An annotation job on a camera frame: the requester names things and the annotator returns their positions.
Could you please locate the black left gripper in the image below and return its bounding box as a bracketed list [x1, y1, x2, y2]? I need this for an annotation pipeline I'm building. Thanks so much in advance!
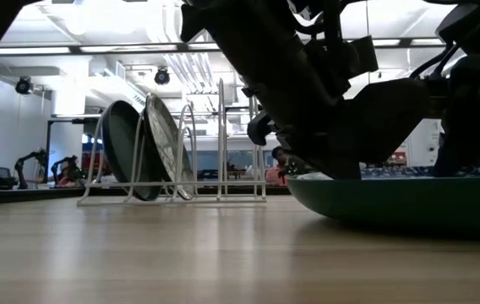
[246, 78, 431, 180]

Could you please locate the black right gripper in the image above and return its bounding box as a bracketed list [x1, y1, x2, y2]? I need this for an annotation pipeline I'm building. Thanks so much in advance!
[434, 54, 480, 178]

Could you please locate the large plain green plate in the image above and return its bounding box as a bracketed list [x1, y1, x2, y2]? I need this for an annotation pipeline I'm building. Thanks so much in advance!
[286, 175, 480, 232]

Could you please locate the green floral plate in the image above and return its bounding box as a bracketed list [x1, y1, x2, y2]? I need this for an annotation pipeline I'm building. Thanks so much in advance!
[143, 93, 196, 201]

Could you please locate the plain dark plate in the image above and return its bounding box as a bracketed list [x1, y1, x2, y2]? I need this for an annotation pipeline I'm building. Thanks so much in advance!
[101, 100, 163, 202]

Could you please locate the white square pillar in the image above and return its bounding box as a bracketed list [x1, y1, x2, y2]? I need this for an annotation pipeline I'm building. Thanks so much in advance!
[408, 120, 443, 168]

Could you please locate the person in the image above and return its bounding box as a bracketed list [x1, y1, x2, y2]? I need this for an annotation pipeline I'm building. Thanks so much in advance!
[56, 156, 84, 187]
[265, 145, 307, 187]

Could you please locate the black ceiling spotlight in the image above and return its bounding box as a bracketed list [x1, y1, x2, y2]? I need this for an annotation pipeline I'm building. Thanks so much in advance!
[14, 75, 34, 96]
[154, 67, 172, 86]

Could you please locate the red cabinet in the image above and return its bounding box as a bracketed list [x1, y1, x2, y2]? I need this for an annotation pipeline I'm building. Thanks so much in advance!
[81, 151, 110, 178]

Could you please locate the black overhead light beam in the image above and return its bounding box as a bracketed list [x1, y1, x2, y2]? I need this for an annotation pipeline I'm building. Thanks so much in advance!
[0, 41, 444, 55]

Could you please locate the white wire dish rack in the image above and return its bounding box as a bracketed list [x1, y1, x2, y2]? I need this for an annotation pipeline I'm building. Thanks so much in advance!
[77, 78, 268, 207]

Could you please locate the black metal stand frame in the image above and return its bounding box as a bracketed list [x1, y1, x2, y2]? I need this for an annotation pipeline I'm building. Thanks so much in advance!
[45, 117, 114, 187]

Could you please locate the black aluminium table frame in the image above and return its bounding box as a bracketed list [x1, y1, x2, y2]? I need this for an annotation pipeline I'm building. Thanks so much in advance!
[0, 185, 292, 208]

